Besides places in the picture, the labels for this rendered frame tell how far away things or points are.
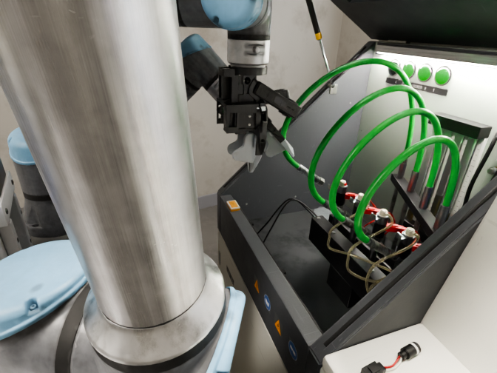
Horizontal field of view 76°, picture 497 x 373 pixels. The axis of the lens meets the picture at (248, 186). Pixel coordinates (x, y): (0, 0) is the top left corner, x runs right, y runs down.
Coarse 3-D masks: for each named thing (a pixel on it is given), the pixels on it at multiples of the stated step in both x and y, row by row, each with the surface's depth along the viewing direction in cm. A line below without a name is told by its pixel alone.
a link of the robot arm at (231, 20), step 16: (192, 0) 43; (208, 0) 41; (224, 0) 40; (240, 0) 40; (256, 0) 41; (192, 16) 44; (208, 16) 42; (224, 16) 41; (240, 16) 41; (256, 16) 44
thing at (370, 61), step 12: (360, 60) 74; (372, 60) 75; (384, 60) 76; (336, 72) 74; (396, 72) 78; (312, 84) 74; (408, 84) 80; (300, 96) 75; (408, 96) 82; (288, 120) 76; (408, 132) 87; (408, 144) 88; (288, 156) 81
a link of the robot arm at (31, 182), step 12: (12, 132) 68; (12, 144) 65; (24, 144) 65; (12, 156) 67; (24, 156) 65; (24, 168) 67; (36, 168) 67; (24, 180) 68; (36, 180) 68; (24, 192) 70; (36, 192) 69; (48, 192) 70
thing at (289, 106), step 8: (256, 88) 59; (264, 88) 59; (264, 96) 59; (272, 96) 60; (280, 96) 61; (272, 104) 61; (280, 104) 61; (288, 104) 62; (296, 104) 63; (280, 112) 64; (288, 112) 63; (296, 112) 63
